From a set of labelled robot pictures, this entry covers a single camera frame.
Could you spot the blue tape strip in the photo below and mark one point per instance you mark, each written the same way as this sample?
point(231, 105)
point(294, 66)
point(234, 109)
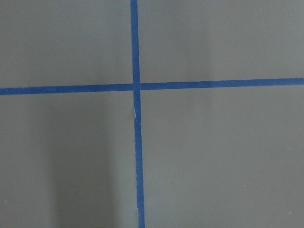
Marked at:
point(140, 178)
point(213, 84)
point(135, 47)

